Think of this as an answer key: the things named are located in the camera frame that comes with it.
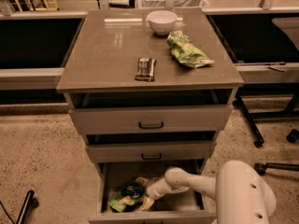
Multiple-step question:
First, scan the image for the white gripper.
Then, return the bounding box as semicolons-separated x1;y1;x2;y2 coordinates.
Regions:
135;177;173;211

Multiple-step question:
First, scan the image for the green rice chip bag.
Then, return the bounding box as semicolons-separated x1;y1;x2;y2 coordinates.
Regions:
107;182;145;213

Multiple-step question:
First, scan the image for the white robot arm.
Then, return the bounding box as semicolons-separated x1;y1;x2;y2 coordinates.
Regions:
140;161;277;224

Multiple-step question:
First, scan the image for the bottom grey drawer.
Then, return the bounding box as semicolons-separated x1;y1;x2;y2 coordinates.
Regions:
88;160;216;224

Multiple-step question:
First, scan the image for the grey drawer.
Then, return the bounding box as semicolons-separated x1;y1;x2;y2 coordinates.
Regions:
86;141;216;162
88;160;216;224
69;105;232;135

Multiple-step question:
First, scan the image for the middle grey drawer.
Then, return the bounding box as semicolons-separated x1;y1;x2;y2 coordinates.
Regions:
86;141;216;162

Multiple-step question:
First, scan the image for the top grey drawer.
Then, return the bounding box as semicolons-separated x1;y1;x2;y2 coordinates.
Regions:
69;105;232;135

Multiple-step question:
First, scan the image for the grey drawer cabinet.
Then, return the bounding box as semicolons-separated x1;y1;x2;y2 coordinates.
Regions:
56;7;245;224

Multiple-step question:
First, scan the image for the green snack bag on counter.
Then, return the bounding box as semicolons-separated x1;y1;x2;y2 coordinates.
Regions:
167;31;214;69

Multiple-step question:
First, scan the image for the black chair leg caster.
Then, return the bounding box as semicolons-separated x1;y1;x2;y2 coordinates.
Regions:
254;162;299;175

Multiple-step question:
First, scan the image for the black pole lower left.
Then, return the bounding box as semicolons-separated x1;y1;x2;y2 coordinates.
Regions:
16;190;39;224

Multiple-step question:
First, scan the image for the dark snack bar packet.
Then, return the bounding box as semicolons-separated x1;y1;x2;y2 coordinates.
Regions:
135;58;156;82

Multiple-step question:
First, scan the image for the black stand leg with caster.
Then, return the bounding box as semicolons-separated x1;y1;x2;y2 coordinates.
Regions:
235;94;264;147

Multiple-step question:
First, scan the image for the white ceramic bowl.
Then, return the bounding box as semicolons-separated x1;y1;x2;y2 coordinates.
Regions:
147;10;178;35

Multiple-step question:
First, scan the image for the metal rail left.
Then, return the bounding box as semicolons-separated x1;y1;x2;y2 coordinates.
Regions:
0;68;64;91

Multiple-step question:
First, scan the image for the metal rail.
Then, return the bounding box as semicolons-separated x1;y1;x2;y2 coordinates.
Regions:
0;68;64;91
235;62;299;84

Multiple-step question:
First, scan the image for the metal rail right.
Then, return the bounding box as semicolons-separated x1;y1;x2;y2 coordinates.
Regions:
235;62;299;84

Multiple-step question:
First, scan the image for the white wire basket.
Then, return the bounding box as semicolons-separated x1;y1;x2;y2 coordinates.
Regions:
136;0;209;8

